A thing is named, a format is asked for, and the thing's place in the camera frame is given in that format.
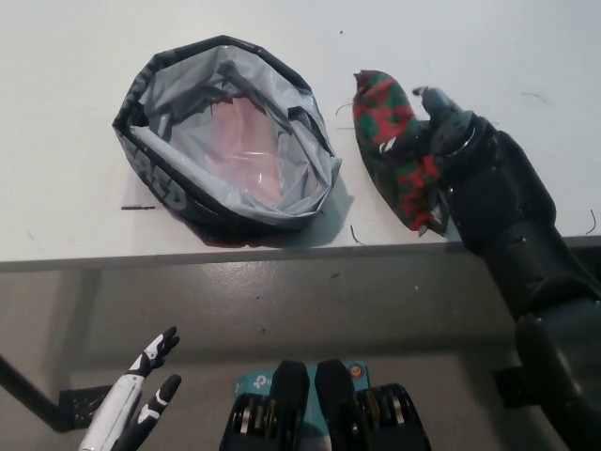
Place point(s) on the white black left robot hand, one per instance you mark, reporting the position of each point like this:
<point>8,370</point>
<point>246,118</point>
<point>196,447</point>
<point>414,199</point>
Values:
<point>122,399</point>

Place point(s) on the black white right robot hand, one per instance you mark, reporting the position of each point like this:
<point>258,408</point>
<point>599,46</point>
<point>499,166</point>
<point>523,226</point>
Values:
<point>446,127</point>

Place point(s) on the red green coffee bean bag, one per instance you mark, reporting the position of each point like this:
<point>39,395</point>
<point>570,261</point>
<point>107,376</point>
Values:
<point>380,103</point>

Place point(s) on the black grey plastic bag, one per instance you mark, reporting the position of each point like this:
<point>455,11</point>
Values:
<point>174,195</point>

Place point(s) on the black robot feet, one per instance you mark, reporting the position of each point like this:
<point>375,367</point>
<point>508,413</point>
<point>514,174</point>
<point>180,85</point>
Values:
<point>286,399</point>

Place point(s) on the pink flat packet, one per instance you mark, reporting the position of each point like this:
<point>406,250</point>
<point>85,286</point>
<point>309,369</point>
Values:
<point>244,150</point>

